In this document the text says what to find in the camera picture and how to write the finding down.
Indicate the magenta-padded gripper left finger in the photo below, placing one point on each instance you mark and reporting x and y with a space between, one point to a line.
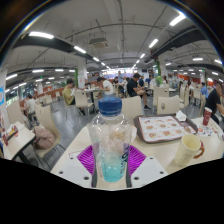
75 171

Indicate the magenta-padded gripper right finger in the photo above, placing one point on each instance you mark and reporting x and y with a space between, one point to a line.
146 171

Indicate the clear blue-capped water bottle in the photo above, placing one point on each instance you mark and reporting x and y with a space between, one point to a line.
110 143

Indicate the dark brown food tray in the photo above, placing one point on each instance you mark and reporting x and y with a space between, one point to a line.
136 128

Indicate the printed paper tray liner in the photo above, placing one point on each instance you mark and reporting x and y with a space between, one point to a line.
163 128

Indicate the pink bag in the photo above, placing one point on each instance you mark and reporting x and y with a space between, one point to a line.
43 137

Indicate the cream dining table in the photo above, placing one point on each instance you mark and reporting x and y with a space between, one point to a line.
20 139

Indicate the crumpled white napkin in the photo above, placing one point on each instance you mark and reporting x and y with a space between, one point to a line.
181 116

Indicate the group of cream chairs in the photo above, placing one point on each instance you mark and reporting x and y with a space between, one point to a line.
81 99

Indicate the printed paper leaflet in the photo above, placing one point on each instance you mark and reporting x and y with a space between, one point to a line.
208 131

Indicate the person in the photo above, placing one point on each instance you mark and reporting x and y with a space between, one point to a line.
68 95
213 101
204 90
31 106
132 88
159 81
106 86

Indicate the red paper cup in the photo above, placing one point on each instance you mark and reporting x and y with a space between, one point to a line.
207 116

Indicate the ceiling air conditioner unit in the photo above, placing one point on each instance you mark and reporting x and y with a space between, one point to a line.
99 42

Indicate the group of ceiling lights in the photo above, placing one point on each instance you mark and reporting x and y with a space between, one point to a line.
41 34

